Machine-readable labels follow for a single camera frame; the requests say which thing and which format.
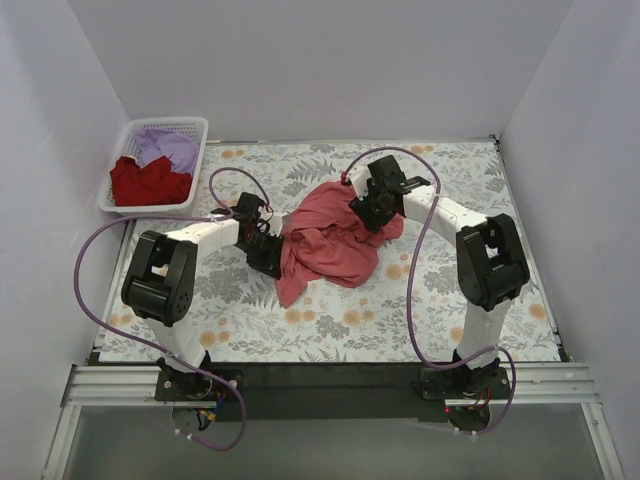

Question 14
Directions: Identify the salmon pink t shirt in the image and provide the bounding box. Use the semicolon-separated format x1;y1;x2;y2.
276;182;404;308

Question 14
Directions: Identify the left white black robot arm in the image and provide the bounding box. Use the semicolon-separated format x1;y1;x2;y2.
121;193;286;400

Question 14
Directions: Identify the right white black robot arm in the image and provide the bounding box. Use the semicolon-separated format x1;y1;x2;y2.
341;147;530;398

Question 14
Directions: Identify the floral table mat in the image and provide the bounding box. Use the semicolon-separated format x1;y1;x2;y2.
98;141;560;363

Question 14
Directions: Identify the dark red t shirt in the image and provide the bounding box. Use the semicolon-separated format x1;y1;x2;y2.
110;156;192;207

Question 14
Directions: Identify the lilac t shirt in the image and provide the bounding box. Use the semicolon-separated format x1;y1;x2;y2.
134;128;199;175

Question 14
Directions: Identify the white plastic basket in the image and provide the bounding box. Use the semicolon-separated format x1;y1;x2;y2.
98;117;209;216

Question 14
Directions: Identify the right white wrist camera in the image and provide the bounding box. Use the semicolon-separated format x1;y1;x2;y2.
341;166;371;199

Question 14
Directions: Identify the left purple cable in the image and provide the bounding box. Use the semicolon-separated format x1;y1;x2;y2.
73;167;274;453

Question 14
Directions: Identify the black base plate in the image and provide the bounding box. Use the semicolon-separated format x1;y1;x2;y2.
155;363;512;430

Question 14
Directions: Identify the aluminium frame rail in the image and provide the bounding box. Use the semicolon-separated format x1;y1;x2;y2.
43;362;623;479

